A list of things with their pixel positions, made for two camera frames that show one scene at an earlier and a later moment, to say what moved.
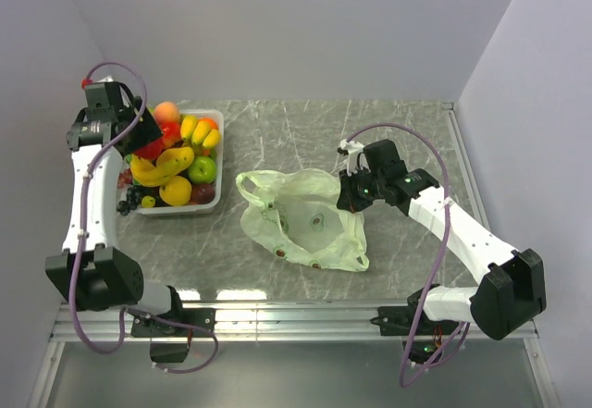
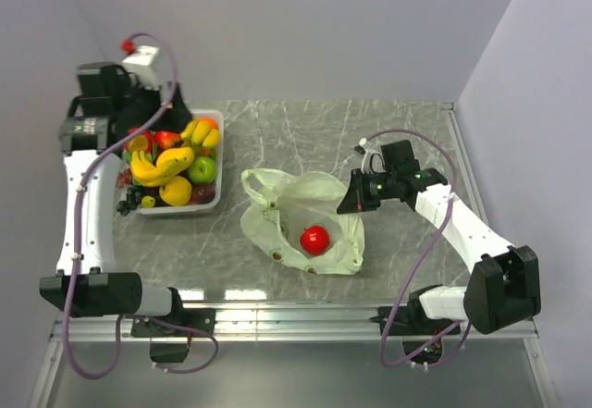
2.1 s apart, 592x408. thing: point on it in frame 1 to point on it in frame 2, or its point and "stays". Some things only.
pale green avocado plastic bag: x=297 y=215 stays
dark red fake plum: x=203 y=193 stays
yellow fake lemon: x=177 y=192 stays
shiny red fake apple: x=152 y=150 to x=314 y=240
